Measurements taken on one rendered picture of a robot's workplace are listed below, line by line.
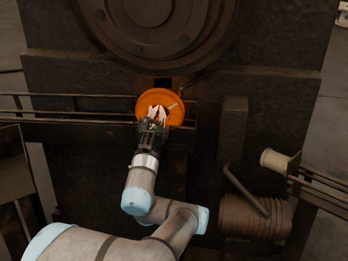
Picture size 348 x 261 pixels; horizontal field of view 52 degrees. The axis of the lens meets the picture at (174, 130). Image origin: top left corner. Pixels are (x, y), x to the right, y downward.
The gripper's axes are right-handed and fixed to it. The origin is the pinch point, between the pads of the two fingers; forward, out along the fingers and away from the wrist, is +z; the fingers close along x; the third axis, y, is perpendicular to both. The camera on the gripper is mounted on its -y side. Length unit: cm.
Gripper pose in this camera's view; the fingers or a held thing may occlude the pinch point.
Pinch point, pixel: (159, 110)
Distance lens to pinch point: 112.2
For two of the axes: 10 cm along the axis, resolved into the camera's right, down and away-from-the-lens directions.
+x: -9.9, -1.0, 1.2
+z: 1.5, -7.9, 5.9
